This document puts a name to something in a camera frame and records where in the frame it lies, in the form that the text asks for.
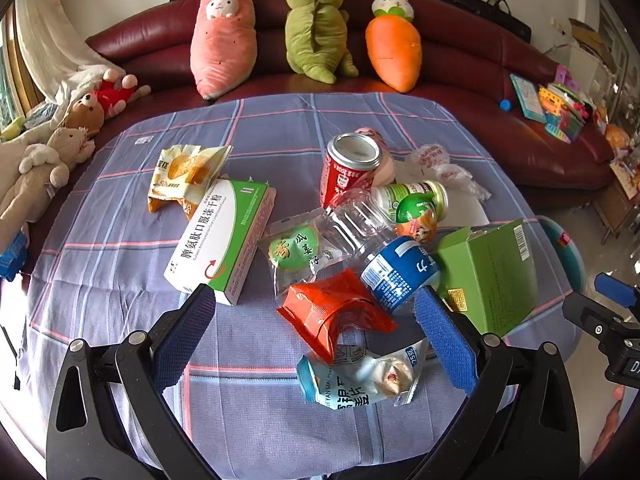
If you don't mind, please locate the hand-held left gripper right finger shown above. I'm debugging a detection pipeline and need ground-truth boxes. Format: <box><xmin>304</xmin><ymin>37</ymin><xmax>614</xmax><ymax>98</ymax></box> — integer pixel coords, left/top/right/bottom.
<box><xmin>412</xmin><ymin>285</ymin><xmax>581</xmax><ymax>480</ymax></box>

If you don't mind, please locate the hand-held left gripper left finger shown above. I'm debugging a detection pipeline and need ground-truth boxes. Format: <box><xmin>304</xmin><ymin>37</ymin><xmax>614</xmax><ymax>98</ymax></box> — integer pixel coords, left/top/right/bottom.
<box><xmin>46</xmin><ymin>284</ymin><xmax>217</xmax><ymax>480</ymax></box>

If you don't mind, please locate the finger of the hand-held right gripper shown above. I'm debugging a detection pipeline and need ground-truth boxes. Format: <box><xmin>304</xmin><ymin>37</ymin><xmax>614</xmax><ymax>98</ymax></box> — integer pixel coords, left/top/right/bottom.
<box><xmin>594</xmin><ymin>272</ymin><xmax>640</xmax><ymax>308</ymax></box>
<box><xmin>562</xmin><ymin>292</ymin><xmax>640</xmax><ymax>346</ymax></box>

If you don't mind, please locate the teal plastic basin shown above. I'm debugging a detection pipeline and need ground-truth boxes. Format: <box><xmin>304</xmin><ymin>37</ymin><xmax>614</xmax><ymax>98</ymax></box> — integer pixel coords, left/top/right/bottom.
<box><xmin>535</xmin><ymin>215</ymin><xmax>586</xmax><ymax>296</ymax></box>

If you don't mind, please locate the light blue snack wrapper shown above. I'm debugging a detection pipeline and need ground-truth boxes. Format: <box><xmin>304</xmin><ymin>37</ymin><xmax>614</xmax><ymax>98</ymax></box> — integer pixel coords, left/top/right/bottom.
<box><xmin>296</xmin><ymin>337</ymin><xmax>431</xmax><ymax>413</ymax></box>

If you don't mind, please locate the orange snack wrapper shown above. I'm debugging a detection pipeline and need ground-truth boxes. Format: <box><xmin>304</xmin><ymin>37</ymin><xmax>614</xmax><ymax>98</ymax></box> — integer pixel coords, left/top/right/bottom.
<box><xmin>276</xmin><ymin>268</ymin><xmax>398</xmax><ymax>365</ymax></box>

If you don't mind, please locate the white paper towel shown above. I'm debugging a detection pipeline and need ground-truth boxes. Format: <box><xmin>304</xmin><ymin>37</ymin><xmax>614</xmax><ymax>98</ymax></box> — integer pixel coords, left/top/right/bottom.
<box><xmin>440</xmin><ymin>192</ymin><xmax>489</xmax><ymax>227</ymax></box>

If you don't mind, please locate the yellow cake wrapper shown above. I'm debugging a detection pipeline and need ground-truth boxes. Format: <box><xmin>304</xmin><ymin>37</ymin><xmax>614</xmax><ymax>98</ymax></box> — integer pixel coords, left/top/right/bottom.
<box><xmin>146</xmin><ymin>144</ymin><xmax>233</xmax><ymax>221</ymax></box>

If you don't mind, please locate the clear red-printed plastic bag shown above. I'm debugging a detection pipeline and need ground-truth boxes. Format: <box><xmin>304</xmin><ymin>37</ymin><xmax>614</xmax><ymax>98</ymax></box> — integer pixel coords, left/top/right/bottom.
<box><xmin>400</xmin><ymin>144</ymin><xmax>493</xmax><ymax>201</ymax></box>

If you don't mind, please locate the green cardboard box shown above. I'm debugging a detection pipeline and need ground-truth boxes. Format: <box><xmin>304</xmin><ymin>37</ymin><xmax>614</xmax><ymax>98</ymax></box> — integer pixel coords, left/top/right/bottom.
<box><xmin>432</xmin><ymin>218</ymin><xmax>541</xmax><ymax>338</ymax></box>

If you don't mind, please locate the clear bottle with blue label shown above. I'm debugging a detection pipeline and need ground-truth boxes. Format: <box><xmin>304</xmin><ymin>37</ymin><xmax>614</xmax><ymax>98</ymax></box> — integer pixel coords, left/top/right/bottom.
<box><xmin>320</xmin><ymin>195</ymin><xmax>443</xmax><ymax>316</ymax></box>

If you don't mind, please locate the wooden side table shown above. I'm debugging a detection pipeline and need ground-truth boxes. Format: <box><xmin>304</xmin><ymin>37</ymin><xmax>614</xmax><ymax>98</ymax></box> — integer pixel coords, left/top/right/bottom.
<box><xmin>592</xmin><ymin>160</ymin><xmax>640</xmax><ymax>246</ymax></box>

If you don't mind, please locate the grey plaid tablecloth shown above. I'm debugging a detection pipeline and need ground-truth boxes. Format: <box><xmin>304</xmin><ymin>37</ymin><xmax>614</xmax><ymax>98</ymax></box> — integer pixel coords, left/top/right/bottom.
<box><xmin>20</xmin><ymin>92</ymin><xmax>583</xmax><ymax>468</ymax></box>

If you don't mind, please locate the white green medicine box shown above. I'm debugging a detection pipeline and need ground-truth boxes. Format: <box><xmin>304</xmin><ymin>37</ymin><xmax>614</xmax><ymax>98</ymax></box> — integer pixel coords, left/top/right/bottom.
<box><xmin>164</xmin><ymin>179</ymin><xmax>277</xmax><ymax>307</ymax></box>

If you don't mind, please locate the clear green pastry packet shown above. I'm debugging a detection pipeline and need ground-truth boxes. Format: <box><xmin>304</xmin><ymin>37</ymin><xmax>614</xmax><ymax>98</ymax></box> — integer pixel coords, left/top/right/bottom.
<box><xmin>257</xmin><ymin>212</ymin><xmax>351</xmax><ymax>306</ymax></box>

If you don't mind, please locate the green white drink can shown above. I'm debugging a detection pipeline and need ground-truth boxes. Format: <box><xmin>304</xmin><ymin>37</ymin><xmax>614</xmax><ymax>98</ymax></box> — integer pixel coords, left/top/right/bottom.
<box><xmin>370</xmin><ymin>180</ymin><xmax>448</xmax><ymax>243</ymax></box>

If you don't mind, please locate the pink container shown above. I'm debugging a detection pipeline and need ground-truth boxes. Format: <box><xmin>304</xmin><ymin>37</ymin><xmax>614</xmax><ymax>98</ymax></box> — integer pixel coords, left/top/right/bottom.
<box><xmin>355</xmin><ymin>127</ymin><xmax>396</xmax><ymax>186</ymax></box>

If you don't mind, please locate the blue plastic object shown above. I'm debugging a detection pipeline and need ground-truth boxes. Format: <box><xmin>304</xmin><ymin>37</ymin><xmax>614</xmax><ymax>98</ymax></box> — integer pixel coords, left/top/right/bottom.
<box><xmin>0</xmin><ymin>232</ymin><xmax>31</xmax><ymax>281</ymax></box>

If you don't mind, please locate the red drink can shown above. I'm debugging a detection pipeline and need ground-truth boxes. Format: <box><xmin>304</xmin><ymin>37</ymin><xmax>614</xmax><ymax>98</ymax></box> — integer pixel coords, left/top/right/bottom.
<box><xmin>321</xmin><ymin>133</ymin><xmax>383</xmax><ymax>211</ymax></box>

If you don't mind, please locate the pile of colourful toys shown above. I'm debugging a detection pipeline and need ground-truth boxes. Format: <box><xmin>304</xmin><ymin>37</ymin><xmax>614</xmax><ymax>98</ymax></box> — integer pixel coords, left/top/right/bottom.
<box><xmin>537</xmin><ymin>65</ymin><xmax>608</xmax><ymax>145</ymax></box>

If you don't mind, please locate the beige fuzzy plush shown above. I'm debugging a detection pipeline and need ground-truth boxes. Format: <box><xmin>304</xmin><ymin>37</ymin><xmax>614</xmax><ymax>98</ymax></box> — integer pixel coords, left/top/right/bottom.
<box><xmin>45</xmin><ymin>126</ymin><xmax>96</xmax><ymax>186</ymax></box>

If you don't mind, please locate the light blue picture book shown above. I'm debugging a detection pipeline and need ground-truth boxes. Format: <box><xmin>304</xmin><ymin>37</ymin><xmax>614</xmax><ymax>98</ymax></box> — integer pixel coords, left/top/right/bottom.
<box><xmin>509</xmin><ymin>74</ymin><xmax>547</xmax><ymax>122</ymax></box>

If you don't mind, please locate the cream rabbit plush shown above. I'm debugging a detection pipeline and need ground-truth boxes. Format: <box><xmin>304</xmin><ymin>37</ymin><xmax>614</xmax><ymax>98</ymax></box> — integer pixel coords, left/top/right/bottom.
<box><xmin>0</xmin><ymin>144</ymin><xmax>71</xmax><ymax>226</ymax></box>

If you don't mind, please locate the dark red leather sofa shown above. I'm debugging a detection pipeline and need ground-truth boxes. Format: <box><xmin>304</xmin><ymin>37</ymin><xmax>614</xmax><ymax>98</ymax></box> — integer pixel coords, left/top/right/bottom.
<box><xmin>85</xmin><ymin>0</ymin><xmax>618</xmax><ymax>211</ymax></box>

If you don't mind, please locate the brown bear plush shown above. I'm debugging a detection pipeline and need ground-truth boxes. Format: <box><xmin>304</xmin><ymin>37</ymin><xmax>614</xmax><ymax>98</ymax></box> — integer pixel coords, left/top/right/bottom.
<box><xmin>64</xmin><ymin>91</ymin><xmax>106</xmax><ymax>138</ymax></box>

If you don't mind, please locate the brown cardboard box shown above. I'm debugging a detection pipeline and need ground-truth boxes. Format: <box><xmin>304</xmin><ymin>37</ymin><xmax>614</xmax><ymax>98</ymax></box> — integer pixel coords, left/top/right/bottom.
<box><xmin>567</xmin><ymin>17</ymin><xmax>616</xmax><ymax>71</ymax></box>

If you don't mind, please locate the pink rabbit plush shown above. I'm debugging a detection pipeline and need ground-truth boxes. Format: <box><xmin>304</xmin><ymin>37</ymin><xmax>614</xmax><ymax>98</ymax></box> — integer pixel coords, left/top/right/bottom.
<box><xmin>190</xmin><ymin>0</ymin><xmax>258</xmax><ymax>101</ymax></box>

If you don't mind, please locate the orange carrot rabbit plush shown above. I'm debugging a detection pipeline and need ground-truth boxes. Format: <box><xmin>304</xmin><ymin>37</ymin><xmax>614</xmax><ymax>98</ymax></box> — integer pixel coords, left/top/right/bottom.
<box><xmin>365</xmin><ymin>0</ymin><xmax>423</xmax><ymax>93</ymax></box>

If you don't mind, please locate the black bag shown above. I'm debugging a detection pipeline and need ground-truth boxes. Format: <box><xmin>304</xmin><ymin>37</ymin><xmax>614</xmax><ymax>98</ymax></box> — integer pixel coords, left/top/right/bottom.
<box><xmin>434</xmin><ymin>0</ymin><xmax>532</xmax><ymax>43</ymax></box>

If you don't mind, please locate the green plush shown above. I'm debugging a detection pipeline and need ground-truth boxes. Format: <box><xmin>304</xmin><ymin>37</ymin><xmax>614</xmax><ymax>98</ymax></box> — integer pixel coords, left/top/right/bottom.
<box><xmin>284</xmin><ymin>0</ymin><xmax>360</xmax><ymax>83</ymax></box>

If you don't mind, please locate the white cloth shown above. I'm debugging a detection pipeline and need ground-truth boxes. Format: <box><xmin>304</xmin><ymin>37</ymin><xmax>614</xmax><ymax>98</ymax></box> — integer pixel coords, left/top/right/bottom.
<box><xmin>15</xmin><ymin>0</ymin><xmax>113</xmax><ymax>106</ymax></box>

